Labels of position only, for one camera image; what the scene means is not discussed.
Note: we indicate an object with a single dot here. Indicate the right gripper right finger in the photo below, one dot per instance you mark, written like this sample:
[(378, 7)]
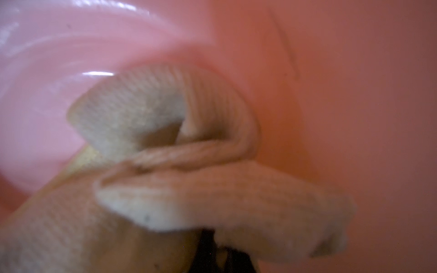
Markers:
[(238, 262)]

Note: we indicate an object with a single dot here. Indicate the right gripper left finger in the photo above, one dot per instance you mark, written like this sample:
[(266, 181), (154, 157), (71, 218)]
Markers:
[(205, 257)]

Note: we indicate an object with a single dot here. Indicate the beige cleaning cloth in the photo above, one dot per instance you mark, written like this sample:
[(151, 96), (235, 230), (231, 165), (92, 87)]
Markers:
[(171, 151)]

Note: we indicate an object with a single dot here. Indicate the pink plastic bucket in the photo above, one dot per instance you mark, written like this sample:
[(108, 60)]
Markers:
[(346, 92)]

